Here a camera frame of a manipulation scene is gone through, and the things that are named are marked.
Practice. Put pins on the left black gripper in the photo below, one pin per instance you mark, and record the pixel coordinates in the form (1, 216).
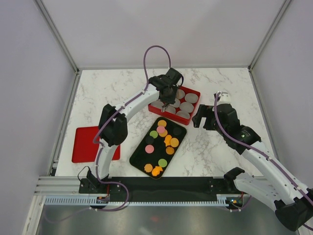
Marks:
(171, 101)

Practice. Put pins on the black green cookie tray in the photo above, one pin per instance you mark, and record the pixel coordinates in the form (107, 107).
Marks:
(139, 157)

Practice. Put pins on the left aluminium frame post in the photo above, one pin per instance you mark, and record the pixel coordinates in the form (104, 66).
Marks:
(55, 32)

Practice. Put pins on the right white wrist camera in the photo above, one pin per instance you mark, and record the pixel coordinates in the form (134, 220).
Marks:
(222, 98)

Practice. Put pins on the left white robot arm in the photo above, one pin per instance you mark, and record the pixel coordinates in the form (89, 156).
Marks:
(113, 126)

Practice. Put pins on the orange chocolate chip cookie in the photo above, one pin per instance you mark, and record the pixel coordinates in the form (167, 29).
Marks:
(170, 150)

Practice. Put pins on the black sandwich cookie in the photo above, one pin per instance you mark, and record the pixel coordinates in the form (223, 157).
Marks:
(177, 131)
(149, 140)

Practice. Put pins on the pink sandwich cookie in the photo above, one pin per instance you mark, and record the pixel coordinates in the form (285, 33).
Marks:
(160, 129)
(149, 149)

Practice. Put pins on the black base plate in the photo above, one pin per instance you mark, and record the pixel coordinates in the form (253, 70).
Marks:
(175, 188)

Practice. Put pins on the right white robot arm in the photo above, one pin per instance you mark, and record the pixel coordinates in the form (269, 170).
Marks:
(290, 199)

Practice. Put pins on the orange flower cookie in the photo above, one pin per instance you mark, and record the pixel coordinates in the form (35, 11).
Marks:
(148, 168)

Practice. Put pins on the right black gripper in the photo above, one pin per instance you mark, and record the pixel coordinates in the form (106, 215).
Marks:
(203, 110)

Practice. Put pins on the orange dotted biscuit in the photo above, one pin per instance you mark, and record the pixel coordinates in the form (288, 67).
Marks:
(174, 142)

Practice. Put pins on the top orange round biscuit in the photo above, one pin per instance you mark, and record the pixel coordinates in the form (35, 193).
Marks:
(162, 123)

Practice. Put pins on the green sandwich cookie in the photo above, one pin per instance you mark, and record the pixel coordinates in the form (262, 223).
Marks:
(154, 134)
(162, 163)

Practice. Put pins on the aluminium frame post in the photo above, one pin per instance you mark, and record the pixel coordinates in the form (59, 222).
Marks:
(55, 32)
(269, 33)

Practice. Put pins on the metal tweezers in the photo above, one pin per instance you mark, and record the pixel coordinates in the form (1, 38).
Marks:
(164, 107)

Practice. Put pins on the right aluminium frame post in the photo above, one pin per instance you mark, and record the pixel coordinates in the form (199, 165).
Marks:
(269, 33)

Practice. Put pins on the white paper cup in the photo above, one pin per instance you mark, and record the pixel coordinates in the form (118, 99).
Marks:
(180, 94)
(177, 103)
(191, 98)
(183, 114)
(157, 104)
(187, 107)
(171, 109)

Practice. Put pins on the red cookie box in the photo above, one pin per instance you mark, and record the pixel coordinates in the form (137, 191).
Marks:
(175, 117)

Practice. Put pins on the orange round biscuit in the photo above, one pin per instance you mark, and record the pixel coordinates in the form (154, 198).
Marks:
(164, 134)
(162, 123)

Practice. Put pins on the red box lid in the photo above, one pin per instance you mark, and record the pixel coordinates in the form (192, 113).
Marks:
(84, 150)

